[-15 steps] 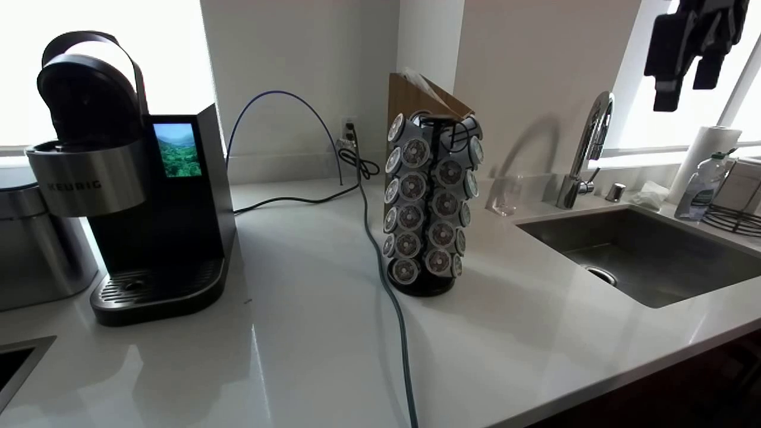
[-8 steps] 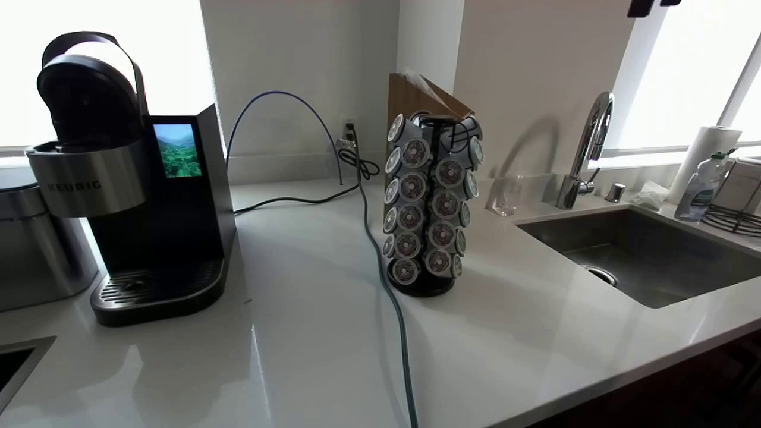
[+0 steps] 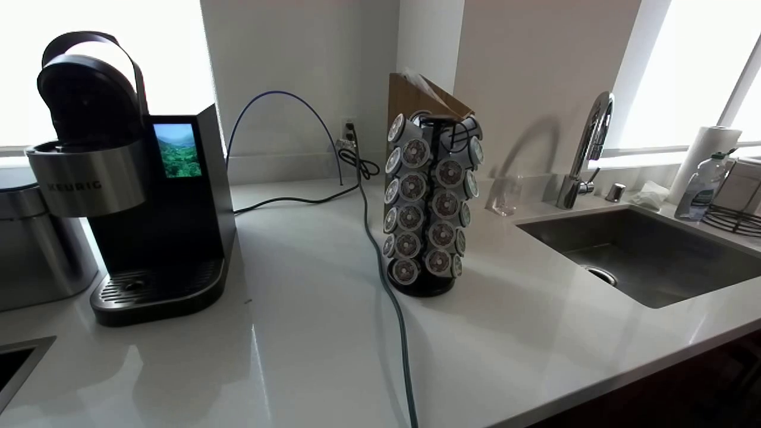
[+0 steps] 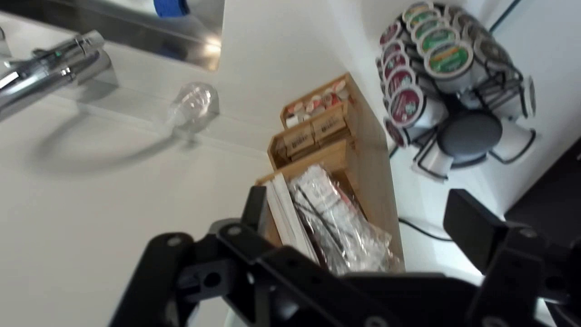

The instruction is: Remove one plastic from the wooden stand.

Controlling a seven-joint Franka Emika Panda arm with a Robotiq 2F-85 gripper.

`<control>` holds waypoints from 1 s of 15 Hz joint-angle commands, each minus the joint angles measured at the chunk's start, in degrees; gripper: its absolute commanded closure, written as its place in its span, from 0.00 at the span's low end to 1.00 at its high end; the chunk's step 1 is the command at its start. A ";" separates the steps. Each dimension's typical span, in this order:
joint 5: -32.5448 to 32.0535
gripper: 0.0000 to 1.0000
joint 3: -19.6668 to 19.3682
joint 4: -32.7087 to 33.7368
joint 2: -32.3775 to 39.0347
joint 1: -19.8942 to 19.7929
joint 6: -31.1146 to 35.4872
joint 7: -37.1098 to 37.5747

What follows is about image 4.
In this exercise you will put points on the blue sponge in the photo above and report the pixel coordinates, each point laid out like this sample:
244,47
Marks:
174,7

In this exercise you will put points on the chrome sink faucet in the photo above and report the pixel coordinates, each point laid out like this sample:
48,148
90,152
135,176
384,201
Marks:
56,67

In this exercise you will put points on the brown sugar packet boxes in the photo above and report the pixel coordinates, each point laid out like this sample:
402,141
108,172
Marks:
312,134

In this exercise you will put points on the wooden condiment stand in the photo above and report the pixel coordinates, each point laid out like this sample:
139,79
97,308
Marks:
370,170

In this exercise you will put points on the white paper napkins stack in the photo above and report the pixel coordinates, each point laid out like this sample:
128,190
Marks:
288,212

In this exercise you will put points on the creamer cups row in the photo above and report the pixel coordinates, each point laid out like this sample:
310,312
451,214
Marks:
315,103

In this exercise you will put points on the black Keurig coffee machine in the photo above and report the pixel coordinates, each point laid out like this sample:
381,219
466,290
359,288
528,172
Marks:
551,194

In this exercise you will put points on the clear plastic packets bundle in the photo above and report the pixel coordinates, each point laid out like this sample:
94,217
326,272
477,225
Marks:
346,225

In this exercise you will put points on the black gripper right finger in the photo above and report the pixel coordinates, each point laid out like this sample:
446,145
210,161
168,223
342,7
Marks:
520,274

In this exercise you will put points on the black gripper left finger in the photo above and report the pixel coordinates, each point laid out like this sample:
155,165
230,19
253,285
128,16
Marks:
201,279

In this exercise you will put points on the coffee pod carousel rack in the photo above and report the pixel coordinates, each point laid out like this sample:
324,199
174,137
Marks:
448,61

